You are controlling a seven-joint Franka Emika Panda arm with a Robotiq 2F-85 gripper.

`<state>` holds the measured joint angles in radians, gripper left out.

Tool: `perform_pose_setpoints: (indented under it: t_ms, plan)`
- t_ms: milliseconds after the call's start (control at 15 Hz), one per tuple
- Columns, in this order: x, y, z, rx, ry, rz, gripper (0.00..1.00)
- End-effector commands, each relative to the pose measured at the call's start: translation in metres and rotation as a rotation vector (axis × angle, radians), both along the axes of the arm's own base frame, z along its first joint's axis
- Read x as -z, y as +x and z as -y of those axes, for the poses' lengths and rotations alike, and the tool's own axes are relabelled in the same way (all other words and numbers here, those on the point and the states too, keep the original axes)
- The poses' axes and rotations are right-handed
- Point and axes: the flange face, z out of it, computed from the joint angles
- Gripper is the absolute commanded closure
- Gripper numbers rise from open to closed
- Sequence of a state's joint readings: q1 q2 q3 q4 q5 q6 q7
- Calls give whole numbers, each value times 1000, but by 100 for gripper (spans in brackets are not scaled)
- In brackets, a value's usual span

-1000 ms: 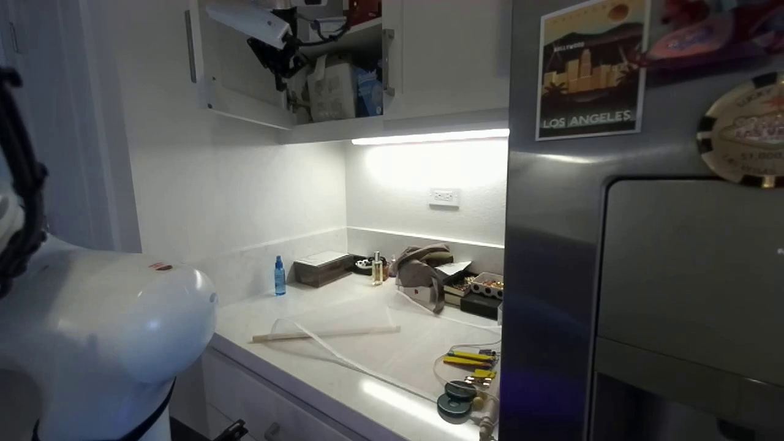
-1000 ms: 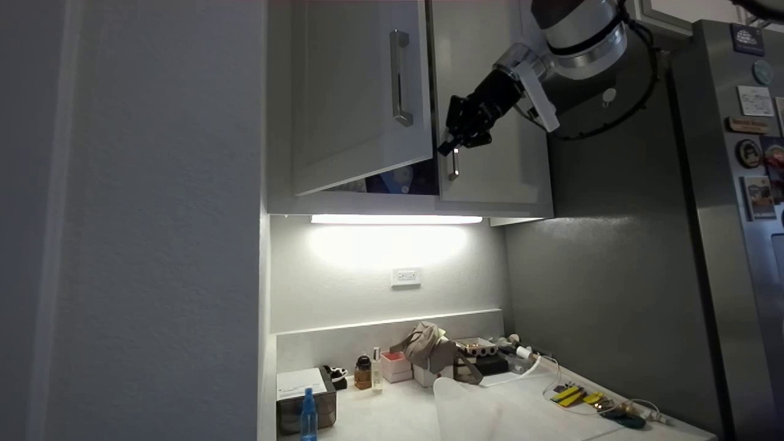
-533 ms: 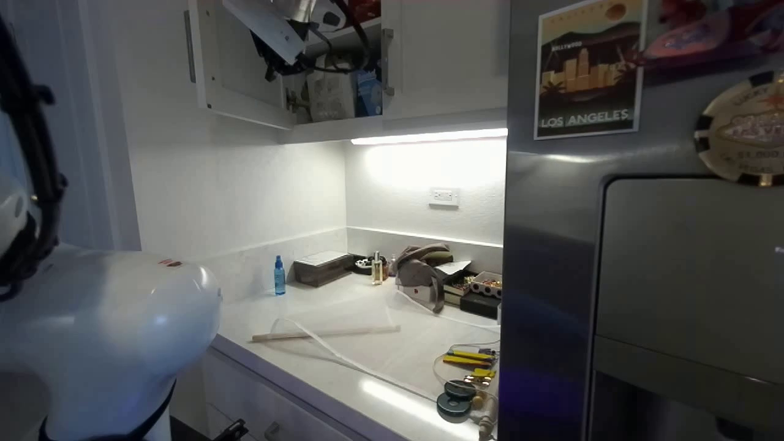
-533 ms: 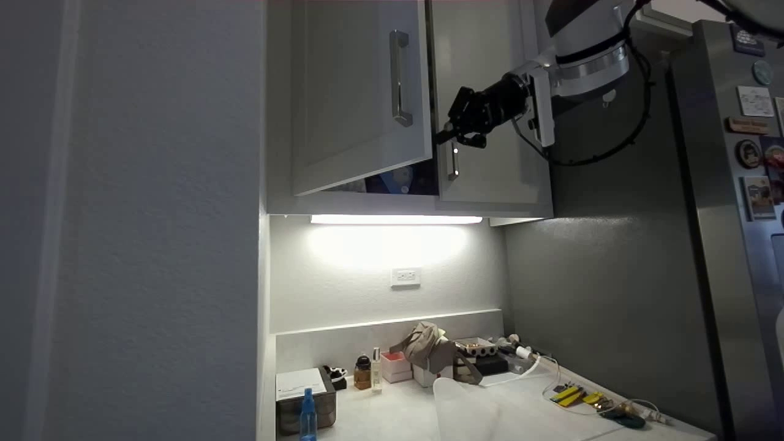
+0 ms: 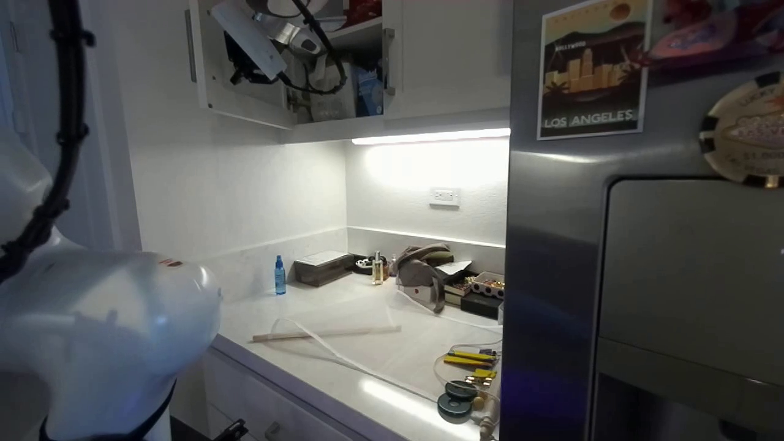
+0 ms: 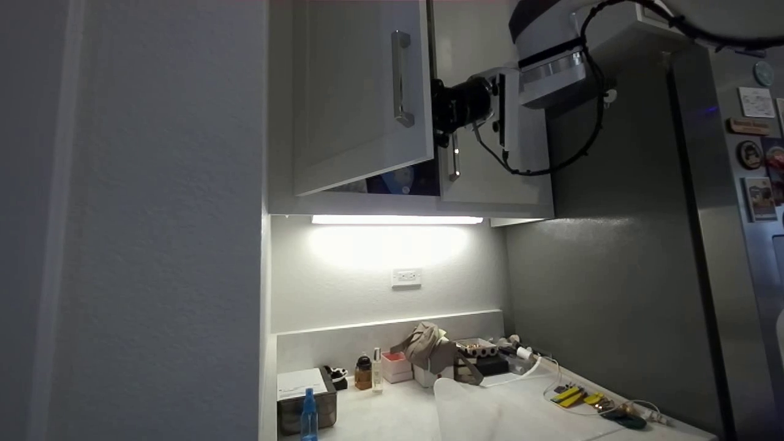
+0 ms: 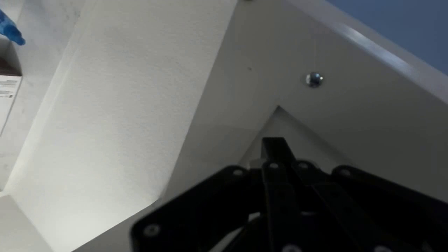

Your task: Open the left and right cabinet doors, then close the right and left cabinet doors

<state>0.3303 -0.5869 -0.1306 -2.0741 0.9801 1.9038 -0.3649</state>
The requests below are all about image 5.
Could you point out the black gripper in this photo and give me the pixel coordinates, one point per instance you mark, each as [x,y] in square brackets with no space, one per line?
[238,68]

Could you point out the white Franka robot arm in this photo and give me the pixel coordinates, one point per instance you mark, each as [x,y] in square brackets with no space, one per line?
[99,343]

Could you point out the under-cabinet light strip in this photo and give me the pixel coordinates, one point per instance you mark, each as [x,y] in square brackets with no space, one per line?
[433,134]

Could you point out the white base cabinet drawer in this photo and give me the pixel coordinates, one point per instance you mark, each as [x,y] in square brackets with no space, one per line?
[246,399]

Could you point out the blue packet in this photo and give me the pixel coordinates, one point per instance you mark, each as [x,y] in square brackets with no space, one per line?
[369,91]

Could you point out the blue plastic bottle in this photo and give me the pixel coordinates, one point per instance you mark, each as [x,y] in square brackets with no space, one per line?
[281,279]

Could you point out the small amber bottle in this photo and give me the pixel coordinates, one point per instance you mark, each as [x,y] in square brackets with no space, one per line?
[378,269]

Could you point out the brown crumpled cloth pile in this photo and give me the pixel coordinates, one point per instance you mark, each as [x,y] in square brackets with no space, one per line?
[425,254]

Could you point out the rolled white paper tube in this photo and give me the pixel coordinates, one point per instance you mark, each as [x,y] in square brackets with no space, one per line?
[328,334]

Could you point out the grey crumpled bag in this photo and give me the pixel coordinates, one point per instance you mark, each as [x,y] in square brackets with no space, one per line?
[421,284]

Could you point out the black box with holes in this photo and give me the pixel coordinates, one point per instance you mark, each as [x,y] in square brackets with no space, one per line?
[483,297]

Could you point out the Los Angeles poster magnet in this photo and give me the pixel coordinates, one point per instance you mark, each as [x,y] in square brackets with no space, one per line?
[597,74]

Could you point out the stainless steel refrigerator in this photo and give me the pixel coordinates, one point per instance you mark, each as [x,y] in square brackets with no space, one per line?
[564,284]

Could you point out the dark tape roll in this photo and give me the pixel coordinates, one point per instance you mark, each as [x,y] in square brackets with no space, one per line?
[455,410]
[463,390]

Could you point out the small yellow object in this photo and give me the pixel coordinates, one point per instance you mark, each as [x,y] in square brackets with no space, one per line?
[483,374]

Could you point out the red pink fridge magnet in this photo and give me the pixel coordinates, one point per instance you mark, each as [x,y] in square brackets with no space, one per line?
[711,40]

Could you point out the refrigerator dispenser panel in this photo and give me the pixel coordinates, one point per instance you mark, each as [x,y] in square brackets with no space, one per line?
[694,284]

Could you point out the round poker chip magnet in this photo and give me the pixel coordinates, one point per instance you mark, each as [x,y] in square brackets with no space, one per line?
[750,134]

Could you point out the white wall cabinet frame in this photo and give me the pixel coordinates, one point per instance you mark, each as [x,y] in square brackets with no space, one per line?
[345,131]

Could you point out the white wall outlet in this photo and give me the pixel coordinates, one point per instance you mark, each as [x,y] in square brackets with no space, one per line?
[448,196]

